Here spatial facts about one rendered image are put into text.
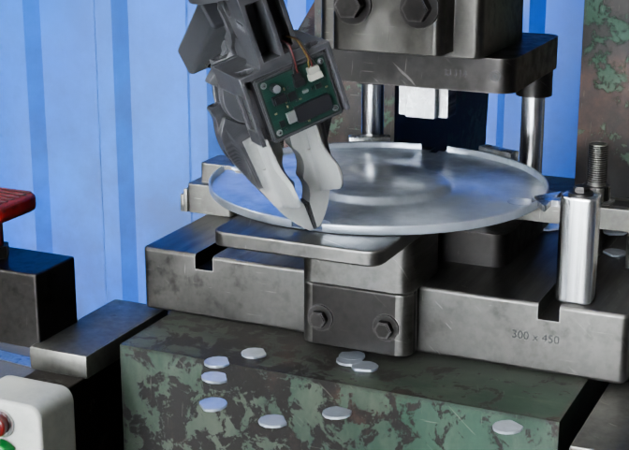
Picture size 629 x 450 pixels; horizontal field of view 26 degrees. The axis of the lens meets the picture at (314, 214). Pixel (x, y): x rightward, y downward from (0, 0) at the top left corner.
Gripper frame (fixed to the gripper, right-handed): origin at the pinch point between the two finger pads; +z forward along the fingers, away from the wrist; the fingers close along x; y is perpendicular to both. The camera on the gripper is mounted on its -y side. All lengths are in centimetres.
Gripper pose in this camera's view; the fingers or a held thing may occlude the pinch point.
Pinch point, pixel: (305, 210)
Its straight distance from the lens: 104.8
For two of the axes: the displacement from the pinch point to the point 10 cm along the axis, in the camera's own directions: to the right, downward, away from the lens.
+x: 8.7, -4.1, 2.7
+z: 3.0, 8.8, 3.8
